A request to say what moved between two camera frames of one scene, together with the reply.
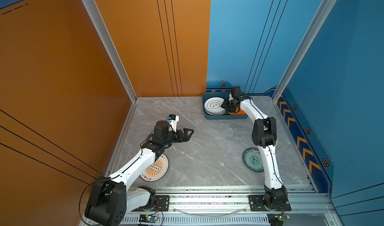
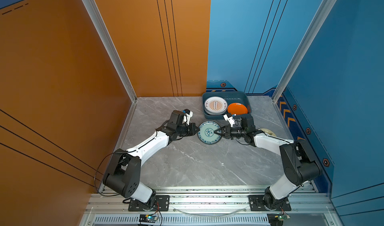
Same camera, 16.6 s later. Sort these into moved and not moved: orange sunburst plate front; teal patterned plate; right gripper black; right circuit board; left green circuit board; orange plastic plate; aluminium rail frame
Moved: right gripper black; teal patterned plate; orange sunburst plate front
Not moved: aluminium rail frame; orange plastic plate; left green circuit board; right circuit board
